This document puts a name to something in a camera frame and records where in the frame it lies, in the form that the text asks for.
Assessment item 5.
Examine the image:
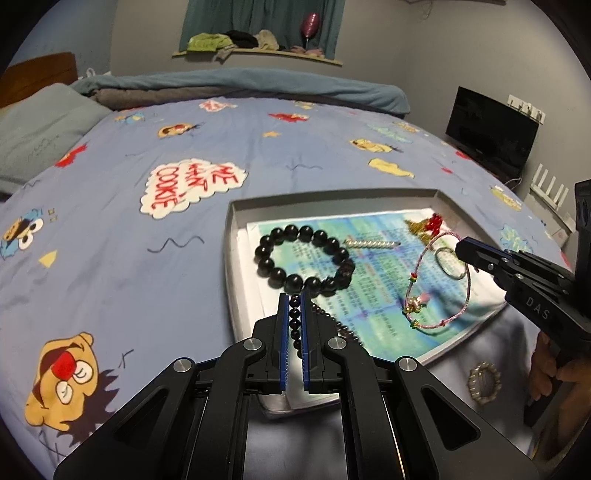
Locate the grey blanket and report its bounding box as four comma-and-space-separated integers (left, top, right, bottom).
90, 88, 223, 112

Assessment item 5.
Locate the silver bangle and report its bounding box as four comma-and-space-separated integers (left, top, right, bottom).
434, 247, 470, 280

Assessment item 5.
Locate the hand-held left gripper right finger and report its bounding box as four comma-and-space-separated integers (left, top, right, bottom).
301, 291, 540, 480

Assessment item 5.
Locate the white wall hook rack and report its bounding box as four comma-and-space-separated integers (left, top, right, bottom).
507, 94, 548, 123

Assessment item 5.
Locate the pink cord bracelet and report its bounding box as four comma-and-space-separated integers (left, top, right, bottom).
403, 231, 472, 331

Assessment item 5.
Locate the gold chain red bead bracelet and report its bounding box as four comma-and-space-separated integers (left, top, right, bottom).
405, 213, 447, 246

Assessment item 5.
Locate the pale bead bracelet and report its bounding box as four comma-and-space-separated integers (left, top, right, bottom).
467, 362, 503, 407

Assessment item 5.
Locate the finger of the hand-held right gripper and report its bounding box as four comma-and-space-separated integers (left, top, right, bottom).
455, 236, 526, 302

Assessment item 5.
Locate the blue blanket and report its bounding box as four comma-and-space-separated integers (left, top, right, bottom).
69, 68, 411, 117

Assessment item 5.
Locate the grey cardboard box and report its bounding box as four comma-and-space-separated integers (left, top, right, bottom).
224, 187, 511, 416

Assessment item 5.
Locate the beige cloth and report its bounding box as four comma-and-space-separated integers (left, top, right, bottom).
254, 30, 283, 52

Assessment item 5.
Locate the printed paper sheet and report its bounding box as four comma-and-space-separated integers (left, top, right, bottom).
238, 208, 506, 370

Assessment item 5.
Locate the wooden headboard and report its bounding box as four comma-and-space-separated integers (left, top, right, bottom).
0, 52, 79, 110

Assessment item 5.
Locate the green cloth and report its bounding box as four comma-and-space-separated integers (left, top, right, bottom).
187, 32, 234, 53

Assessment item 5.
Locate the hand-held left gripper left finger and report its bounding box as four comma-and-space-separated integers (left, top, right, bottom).
53, 293, 291, 480

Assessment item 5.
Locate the teal curtain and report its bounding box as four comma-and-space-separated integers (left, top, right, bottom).
179, 0, 346, 52

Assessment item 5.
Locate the pearl bar hair clip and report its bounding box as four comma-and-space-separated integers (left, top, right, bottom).
344, 239, 402, 249

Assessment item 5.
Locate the large black bead bracelet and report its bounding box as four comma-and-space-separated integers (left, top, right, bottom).
254, 224, 356, 296

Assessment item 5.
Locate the small dark bead bracelet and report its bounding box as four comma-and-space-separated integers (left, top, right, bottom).
288, 288, 365, 361

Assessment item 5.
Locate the grey-green pillow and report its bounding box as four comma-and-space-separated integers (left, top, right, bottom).
0, 83, 114, 195

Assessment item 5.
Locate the pink balloon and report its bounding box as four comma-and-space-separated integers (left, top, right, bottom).
300, 12, 322, 49

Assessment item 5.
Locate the blue cartoon bed sheet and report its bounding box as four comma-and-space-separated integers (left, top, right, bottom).
0, 95, 578, 480

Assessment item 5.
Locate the black television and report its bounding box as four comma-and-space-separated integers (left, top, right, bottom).
445, 86, 540, 179

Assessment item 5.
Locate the person's right hand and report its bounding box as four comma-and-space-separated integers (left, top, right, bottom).
529, 330, 591, 407

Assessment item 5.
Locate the black cloth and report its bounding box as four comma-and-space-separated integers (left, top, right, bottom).
225, 30, 260, 49

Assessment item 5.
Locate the white router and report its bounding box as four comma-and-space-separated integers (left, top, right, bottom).
529, 163, 570, 211

